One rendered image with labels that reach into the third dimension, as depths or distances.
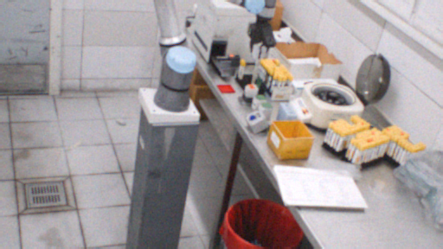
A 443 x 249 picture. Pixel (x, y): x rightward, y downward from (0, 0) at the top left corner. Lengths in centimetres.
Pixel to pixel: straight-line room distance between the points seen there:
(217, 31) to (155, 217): 93
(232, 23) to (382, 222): 125
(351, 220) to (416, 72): 77
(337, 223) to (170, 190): 83
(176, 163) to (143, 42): 190
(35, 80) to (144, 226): 183
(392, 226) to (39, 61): 275
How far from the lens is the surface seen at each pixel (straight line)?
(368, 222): 209
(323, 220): 203
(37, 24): 401
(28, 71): 415
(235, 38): 288
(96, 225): 315
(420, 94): 253
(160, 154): 242
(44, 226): 314
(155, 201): 257
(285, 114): 239
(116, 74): 431
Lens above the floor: 209
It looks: 31 degrees down
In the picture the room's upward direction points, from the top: 11 degrees clockwise
